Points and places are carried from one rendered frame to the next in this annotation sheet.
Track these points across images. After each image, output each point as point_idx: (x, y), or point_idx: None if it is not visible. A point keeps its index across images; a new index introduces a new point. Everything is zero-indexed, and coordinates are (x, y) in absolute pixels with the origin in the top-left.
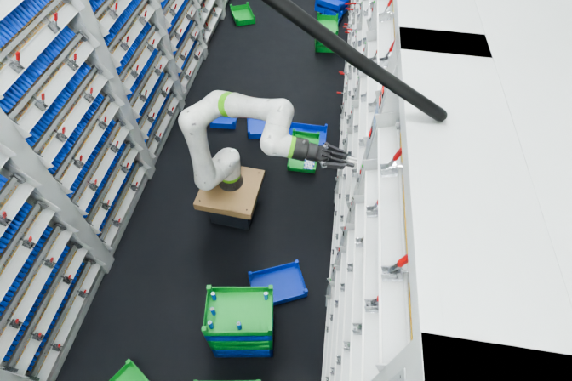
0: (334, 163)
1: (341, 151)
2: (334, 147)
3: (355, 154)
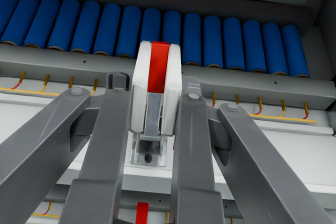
0: (277, 174)
1: (75, 113)
2: (8, 153)
3: (2, 140)
